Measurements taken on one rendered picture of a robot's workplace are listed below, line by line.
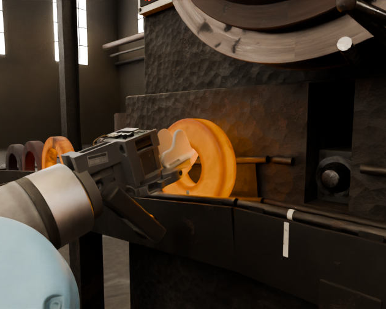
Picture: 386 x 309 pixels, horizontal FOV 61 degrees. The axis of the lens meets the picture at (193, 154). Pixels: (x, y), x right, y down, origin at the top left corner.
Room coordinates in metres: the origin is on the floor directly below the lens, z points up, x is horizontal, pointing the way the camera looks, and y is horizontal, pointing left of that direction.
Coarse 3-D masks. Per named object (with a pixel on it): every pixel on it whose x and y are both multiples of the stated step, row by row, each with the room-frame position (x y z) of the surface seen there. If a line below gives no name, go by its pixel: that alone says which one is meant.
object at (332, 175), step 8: (328, 168) 0.44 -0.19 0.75; (336, 168) 0.44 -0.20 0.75; (344, 168) 0.44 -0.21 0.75; (320, 176) 0.46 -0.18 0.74; (328, 176) 0.44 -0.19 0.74; (336, 176) 0.43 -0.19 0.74; (344, 176) 0.43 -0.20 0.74; (328, 184) 0.44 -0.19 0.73; (336, 184) 0.43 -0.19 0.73; (344, 184) 0.43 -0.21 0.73; (336, 192) 0.45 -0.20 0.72
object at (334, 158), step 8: (320, 152) 0.47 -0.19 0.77; (328, 152) 0.46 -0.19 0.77; (336, 152) 0.45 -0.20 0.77; (344, 152) 0.45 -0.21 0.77; (320, 160) 0.47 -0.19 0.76; (328, 160) 0.46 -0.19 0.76; (336, 160) 0.45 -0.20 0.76; (344, 160) 0.44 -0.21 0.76; (320, 168) 0.47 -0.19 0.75; (320, 184) 0.47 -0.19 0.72; (320, 192) 0.47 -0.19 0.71; (328, 192) 0.46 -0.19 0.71; (344, 192) 0.44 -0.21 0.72; (328, 200) 0.46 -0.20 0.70; (336, 200) 0.45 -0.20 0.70; (344, 200) 0.44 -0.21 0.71
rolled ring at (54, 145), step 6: (48, 138) 0.90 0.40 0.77; (54, 138) 0.87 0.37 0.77; (60, 138) 0.88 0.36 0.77; (66, 138) 0.89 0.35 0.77; (48, 144) 0.90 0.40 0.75; (54, 144) 0.87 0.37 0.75; (60, 144) 0.85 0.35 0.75; (66, 144) 0.86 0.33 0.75; (48, 150) 0.91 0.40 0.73; (54, 150) 0.92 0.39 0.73; (60, 150) 0.84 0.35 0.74; (66, 150) 0.84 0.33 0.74; (72, 150) 0.85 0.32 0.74; (42, 156) 0.94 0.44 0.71; (48, 156) 0.92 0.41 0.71; (54, 156) 0.94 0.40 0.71; (60, 156) 0.84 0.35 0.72; (42, 162) 0.94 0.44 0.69; (48, 162) 0.93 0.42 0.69; (54, 162) 0.94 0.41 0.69; (42, 168) 0.94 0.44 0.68
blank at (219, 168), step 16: (176, 128) 0.53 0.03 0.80; (192, 128) 0.51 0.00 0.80; (208, 128) 0.49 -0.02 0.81; (192, 144) 0.51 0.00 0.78; (208, 144) 0.48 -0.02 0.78; (224, 144) 0.48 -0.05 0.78; (208, 160) 0.48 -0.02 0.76; (224, 160) 0.47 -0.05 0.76; (208, 176) 0.48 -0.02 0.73; (224, 176) 0.46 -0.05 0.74; (176, 192) 0.53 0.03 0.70; (192, 192) 0.50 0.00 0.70; (208, 192) 0.48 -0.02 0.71; (224, 192) 0.47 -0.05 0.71
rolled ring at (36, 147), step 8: (32, 144) 0.99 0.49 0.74; (40, 144) 1.00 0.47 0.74; (24, 152) 1.06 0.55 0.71; (32, 152) 0.99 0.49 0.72; (40, 152) 0.97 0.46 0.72; (24, 160) 1.06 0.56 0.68; (32, 160) 1.07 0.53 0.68; (40, 160) 0.96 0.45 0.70; (24, 168) 1.06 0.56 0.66; (32, 168) 1.07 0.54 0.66; (40, 168) 0.95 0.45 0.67
